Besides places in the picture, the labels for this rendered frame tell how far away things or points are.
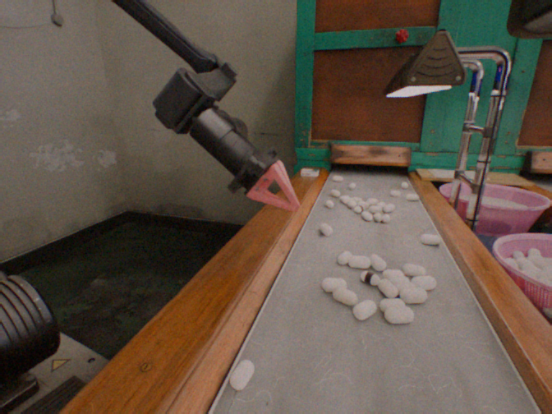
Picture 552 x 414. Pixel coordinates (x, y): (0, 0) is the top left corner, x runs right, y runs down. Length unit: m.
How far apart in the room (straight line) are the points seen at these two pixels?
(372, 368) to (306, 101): 1.08
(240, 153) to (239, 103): 1.82
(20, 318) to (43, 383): 0.37
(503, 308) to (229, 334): 0.35
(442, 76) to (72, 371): 0.88
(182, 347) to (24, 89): 2.28
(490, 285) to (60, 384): 0.81
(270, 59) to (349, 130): 1.05
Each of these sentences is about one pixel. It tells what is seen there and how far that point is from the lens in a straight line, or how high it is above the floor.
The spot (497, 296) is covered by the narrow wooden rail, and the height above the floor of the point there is 0.76.
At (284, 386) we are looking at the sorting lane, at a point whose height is 0.74.
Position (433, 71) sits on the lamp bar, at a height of 1.06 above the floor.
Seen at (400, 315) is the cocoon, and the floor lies 0.76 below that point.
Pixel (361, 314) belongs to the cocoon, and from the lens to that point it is 0.44.
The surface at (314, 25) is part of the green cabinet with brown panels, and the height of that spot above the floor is 1.29.
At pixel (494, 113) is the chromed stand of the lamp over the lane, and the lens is 0.78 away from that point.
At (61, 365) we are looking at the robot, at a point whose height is 0.48.
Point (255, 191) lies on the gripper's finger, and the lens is 0.48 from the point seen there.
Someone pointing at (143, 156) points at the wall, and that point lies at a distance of 2.80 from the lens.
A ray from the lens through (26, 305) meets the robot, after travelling 0.51.
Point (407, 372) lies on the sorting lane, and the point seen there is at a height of 0.74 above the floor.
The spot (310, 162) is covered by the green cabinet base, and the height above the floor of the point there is 0.78.
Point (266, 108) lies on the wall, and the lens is 2.21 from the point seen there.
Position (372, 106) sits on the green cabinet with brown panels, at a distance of 1.31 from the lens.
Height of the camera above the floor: 1.01
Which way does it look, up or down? 18 degrees down
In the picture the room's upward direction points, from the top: straight up
